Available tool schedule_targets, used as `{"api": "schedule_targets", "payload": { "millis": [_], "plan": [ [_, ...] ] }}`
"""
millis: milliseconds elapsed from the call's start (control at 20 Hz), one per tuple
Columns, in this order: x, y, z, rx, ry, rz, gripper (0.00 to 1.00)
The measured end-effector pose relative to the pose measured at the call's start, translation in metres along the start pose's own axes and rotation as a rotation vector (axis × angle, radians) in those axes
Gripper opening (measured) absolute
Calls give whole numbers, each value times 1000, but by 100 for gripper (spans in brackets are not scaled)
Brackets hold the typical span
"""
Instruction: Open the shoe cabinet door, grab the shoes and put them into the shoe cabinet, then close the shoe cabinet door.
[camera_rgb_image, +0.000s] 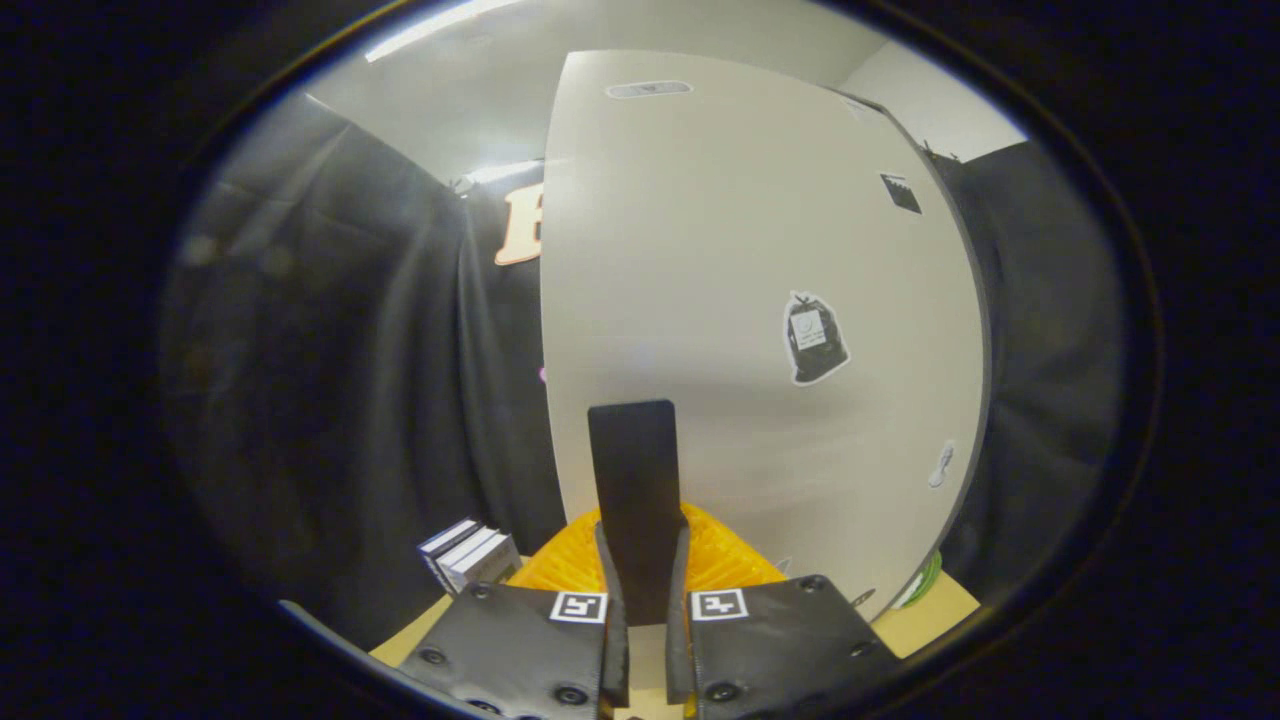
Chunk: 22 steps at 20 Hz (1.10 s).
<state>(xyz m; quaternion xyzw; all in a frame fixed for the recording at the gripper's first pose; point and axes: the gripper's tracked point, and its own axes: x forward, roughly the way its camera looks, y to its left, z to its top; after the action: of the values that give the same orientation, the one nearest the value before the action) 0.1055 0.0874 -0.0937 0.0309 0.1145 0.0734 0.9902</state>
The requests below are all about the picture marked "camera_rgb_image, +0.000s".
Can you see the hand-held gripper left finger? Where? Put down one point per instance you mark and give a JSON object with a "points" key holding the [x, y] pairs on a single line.
{"points": [[615, 640]]}

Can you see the white shoe cabinet door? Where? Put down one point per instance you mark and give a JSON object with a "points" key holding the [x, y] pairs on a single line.
{"points": [[700, 250]]}

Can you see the green striped watermelon toy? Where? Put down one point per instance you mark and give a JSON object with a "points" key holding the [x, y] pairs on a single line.
{"points": [[926, 580]]}

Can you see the white dark-edged box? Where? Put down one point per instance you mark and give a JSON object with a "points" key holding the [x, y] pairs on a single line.
{"points": [[488, 562], [448, 543]]}

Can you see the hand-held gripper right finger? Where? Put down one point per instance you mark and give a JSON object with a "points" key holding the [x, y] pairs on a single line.
{"points": [[678, 640]]}

